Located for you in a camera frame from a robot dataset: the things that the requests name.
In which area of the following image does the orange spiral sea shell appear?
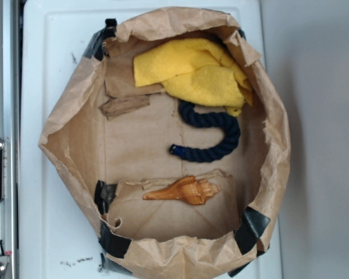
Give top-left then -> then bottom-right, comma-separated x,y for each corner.
143,176 -> 221,206

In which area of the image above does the metal frame with black bracket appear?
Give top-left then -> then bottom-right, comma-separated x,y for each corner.
0,1 -> 19,278

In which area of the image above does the brown wood bark piece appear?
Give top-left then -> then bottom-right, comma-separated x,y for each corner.
99,95 -> 150,120

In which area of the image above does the brown paper lined box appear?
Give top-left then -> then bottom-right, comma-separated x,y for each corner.
39,7 -> 291,278

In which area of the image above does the dark blue twisted rope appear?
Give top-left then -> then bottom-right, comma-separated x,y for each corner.
169,101 -> 241,163

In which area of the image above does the yellow cloth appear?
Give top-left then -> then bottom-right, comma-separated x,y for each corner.
133,38 -> 253,116

